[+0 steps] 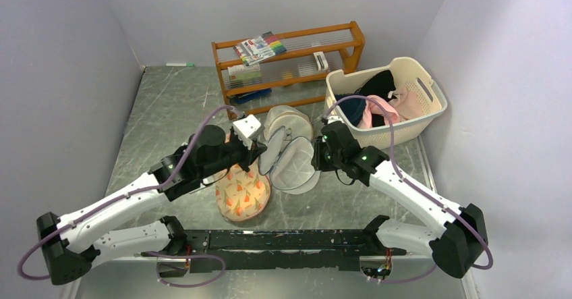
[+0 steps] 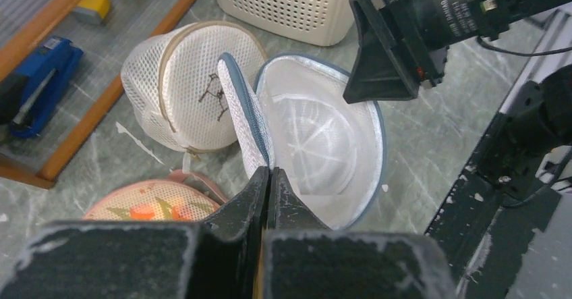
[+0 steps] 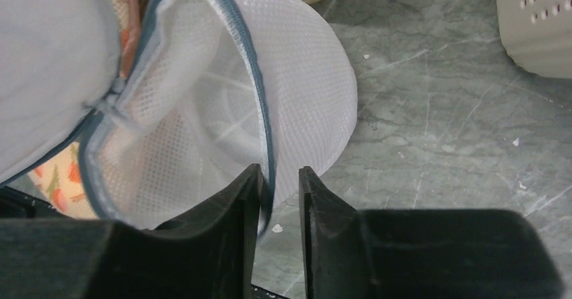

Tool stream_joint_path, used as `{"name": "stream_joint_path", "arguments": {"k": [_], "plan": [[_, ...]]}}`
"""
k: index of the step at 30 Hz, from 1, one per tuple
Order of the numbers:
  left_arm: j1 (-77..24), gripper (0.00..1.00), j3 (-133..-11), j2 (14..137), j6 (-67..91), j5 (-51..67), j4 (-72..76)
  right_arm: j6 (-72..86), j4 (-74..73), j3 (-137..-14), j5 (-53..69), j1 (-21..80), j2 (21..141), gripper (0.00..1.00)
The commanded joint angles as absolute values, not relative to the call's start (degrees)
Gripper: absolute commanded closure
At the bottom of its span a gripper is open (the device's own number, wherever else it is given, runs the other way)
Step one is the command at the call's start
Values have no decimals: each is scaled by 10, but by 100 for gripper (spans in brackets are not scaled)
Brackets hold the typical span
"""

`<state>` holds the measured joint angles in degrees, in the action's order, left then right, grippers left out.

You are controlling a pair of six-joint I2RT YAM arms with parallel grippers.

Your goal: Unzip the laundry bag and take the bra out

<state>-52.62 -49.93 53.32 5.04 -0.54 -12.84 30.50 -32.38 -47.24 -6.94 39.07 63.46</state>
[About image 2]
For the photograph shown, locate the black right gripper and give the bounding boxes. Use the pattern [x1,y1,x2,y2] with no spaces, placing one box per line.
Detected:
[343,0,452,105]

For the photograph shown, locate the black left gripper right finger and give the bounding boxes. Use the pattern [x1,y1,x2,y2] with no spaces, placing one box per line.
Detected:
[263,168,457,298]

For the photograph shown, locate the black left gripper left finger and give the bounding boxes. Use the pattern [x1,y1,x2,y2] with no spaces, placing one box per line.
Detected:
[1,167,270,298]

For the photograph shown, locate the white mesh laundry bag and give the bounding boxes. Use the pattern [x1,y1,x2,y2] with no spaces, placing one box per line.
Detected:
[217,53,387,229]

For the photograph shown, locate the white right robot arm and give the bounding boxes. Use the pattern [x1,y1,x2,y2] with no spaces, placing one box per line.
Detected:
[343,0,571,207]

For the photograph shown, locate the floral orange laundry bag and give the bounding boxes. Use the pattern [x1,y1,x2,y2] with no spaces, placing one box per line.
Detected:
[83,169,228,221]

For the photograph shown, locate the cream plastic laundry basket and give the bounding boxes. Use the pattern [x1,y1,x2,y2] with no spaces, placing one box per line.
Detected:
[217,0,354,47]

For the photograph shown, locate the beige mesh laundry bag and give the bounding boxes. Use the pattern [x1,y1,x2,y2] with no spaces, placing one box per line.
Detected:
[120,21,266,155]

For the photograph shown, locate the blue flat box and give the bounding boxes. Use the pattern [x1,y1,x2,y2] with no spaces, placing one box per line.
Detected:
[1,36,84,139]

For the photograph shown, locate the orange wooden shelf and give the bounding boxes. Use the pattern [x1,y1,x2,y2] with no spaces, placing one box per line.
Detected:
[1,0,196,189]

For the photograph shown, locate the yellow small block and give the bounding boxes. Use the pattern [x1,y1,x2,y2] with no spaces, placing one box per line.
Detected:
[71,0,111,25]

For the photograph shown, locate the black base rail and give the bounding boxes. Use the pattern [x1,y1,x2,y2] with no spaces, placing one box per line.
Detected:
[425,113,562,298]

